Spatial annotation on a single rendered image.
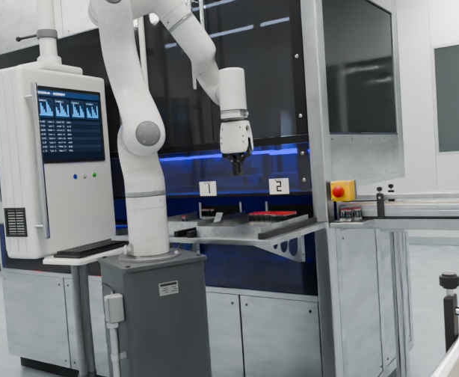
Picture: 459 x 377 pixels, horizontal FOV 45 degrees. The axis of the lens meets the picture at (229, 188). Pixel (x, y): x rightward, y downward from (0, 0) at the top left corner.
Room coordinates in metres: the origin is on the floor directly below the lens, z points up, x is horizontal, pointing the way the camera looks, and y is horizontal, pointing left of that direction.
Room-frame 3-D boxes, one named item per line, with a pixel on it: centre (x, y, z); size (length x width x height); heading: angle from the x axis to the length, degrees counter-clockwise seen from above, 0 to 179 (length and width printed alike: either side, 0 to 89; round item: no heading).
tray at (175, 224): (2.23, 0.14, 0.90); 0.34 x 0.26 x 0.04; 146
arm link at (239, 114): (1.74, -0.03, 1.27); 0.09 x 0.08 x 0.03; 56
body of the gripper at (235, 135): (1.75, -0.03, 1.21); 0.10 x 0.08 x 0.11; 56
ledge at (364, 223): (2.02, -0.45, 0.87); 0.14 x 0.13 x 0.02; 146
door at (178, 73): (2.42, 0.24, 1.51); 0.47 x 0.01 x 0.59; 56
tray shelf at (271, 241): (2.07, 0.04, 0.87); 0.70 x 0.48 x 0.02; 56
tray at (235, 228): (1.94, -0.08, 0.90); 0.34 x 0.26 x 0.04; 146
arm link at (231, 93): (1.75, -0.03, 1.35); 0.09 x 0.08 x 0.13; 20
